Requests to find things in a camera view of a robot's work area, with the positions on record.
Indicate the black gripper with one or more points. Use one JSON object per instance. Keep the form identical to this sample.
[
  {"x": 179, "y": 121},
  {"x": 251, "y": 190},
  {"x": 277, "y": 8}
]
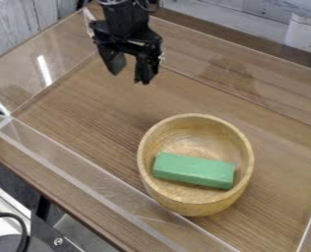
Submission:
[{"x": 131, "y": 41}]

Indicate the brown wooden bowl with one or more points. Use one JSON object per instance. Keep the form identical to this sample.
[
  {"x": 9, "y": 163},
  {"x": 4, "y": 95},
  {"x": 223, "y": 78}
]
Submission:
[{"x": 194, "y": 135}]

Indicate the green rectangular block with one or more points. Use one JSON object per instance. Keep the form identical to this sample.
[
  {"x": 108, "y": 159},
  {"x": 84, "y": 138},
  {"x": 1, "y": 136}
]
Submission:
[{"x": 194, "y": 170}]

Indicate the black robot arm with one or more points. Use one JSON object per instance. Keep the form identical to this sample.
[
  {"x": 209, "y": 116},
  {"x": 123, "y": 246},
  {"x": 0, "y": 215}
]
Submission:
[{"x": 126, "y": 14}]

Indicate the white container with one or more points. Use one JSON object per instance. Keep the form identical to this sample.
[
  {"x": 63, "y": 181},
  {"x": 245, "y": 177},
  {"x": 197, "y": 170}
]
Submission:
[{"x": 297, "y": 36}]

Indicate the black table leg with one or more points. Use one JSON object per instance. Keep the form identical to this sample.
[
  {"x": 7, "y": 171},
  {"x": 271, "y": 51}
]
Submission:
[{"x": 43, "y": 208}]

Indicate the clear acrylic enclosure wall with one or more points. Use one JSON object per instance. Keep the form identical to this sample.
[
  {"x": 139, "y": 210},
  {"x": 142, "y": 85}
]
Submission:
[{"x": 73, "y": 120}]

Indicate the metal bracket with screw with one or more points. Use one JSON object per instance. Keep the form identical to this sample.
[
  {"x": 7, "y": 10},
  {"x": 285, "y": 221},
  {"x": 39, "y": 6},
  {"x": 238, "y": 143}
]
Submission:
[{"x": 45, "y": 238}]

